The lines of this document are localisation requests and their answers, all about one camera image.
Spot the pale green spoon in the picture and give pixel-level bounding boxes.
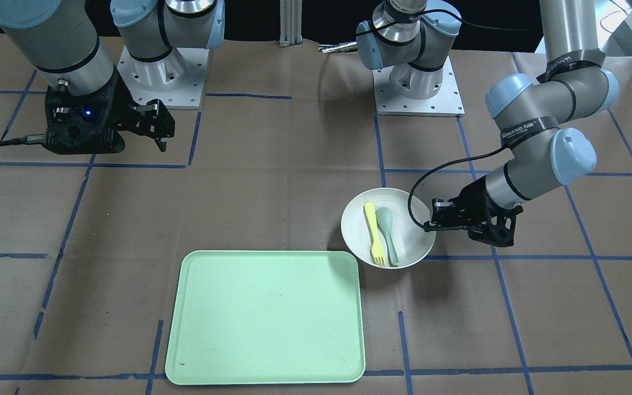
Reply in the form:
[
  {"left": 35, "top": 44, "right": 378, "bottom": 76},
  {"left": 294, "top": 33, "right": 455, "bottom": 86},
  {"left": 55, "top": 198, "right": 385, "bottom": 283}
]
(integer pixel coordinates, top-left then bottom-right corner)
[{"left": 375, "top": 207, "right": 399, "bottom": 267}]

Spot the aluminium frame post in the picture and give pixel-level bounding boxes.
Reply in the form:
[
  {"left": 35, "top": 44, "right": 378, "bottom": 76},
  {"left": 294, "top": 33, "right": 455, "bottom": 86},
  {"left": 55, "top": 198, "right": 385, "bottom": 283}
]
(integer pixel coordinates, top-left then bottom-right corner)
[{"left": 279, "top": 0, "right": 303, "bottom": 48}]

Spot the yellow plastic fork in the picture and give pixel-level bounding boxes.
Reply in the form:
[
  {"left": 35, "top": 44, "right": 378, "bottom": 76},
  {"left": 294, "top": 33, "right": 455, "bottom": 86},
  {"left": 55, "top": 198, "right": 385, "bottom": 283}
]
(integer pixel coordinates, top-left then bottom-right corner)
[{"left": 363, "top": 201, "right": 386, "bottom": 267}]

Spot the white round plate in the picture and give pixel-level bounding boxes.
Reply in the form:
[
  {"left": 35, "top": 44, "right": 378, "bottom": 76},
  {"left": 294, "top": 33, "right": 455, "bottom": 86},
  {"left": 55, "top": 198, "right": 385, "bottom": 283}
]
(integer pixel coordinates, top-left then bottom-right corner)
[{"left": 341, "top": 188, "right": 436, "bottom": 270}]

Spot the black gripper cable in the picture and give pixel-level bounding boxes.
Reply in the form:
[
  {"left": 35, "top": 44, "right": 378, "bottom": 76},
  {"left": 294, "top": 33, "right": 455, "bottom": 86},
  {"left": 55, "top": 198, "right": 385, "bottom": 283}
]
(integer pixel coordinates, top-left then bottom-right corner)
[{"left": 407, "top": 146, "right": 509, "bottom": 228}]

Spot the light green tray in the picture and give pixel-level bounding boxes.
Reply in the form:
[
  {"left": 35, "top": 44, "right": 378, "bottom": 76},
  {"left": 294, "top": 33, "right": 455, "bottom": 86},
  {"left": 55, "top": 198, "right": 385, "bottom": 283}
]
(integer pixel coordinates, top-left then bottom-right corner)
[{"left": 165, "top": 250, "right": 366, "bottom": 385}]

